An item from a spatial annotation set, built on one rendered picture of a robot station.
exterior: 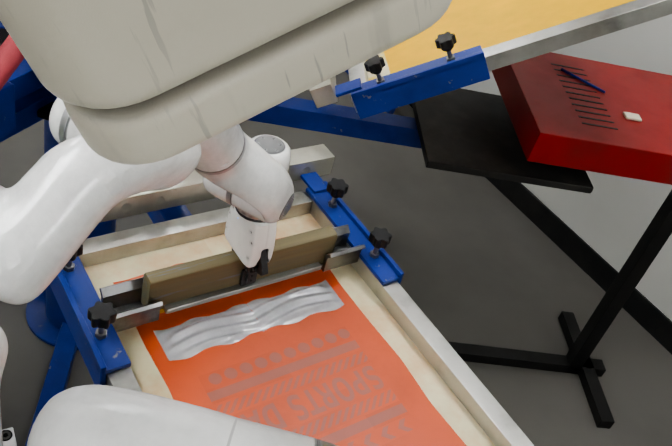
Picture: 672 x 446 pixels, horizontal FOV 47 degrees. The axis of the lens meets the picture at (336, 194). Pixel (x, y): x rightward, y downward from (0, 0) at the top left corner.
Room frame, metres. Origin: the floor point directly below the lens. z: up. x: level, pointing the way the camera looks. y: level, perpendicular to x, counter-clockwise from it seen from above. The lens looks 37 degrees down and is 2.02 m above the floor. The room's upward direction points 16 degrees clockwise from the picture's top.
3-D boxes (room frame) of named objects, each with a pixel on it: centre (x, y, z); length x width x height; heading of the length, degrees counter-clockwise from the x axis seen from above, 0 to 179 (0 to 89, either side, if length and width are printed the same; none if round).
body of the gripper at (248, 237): (1.01, 0.12, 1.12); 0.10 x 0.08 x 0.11; 43
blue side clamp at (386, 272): (1.23, -0.05, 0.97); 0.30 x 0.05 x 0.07; 43
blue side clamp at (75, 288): (0.85, 0.36, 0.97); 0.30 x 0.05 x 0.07; 43
